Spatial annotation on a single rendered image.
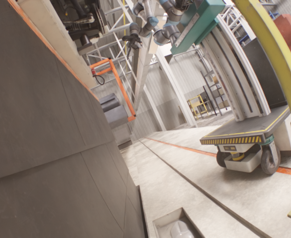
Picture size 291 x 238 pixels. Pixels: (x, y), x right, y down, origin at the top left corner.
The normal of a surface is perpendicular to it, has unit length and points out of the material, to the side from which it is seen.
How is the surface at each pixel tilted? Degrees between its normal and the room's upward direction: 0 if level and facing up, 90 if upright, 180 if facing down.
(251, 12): 90
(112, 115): 90
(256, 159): 90
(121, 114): 90
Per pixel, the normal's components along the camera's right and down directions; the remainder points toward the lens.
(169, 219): 0.08, -0.09
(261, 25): -0.91, 0.40
